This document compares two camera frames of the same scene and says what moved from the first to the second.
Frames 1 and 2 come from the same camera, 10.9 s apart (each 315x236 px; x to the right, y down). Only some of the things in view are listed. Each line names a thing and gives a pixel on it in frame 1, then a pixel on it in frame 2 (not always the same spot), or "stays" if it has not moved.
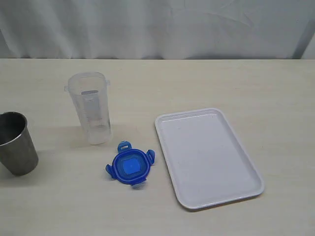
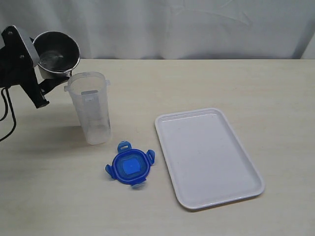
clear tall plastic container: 88,91 stays
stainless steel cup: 17,153 -> 58,54
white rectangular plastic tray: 207,163 stays
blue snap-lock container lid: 131,166 stays
